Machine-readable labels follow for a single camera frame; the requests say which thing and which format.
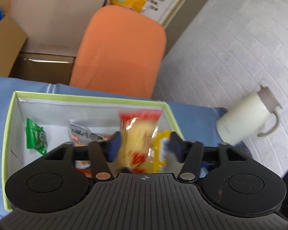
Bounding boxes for yellow silver snack packet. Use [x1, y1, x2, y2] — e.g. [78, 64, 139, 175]
[151, 130, 171, 173]

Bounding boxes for red yellow snack packet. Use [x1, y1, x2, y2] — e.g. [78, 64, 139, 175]
[117, 109, 163, 173]

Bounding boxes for white red snack packet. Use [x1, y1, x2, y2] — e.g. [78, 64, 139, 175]
[69, 122, 110, 178]

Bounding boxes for blue patterned tablecloth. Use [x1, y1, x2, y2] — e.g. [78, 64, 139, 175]
[0, 77, 225, 219]

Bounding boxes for white thermos jug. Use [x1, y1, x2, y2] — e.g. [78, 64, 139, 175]
[216, 86, 282, 146]

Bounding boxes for green candy packet in box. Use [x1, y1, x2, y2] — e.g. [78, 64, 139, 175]
[25, 118, 48, 155]

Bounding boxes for green cardboard snack box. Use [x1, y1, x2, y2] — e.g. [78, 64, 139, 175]
[1, 91, 180, 213]

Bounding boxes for brown cardboard box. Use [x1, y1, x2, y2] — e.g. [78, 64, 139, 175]
[0, 0, 74, 85]

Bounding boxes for yellow bag behind chair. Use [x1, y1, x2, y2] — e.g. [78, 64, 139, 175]
[109, 0, 146, 12]

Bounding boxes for brown paper bag blue handles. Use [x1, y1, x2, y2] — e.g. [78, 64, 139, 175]
[9, 0, 105, 57]

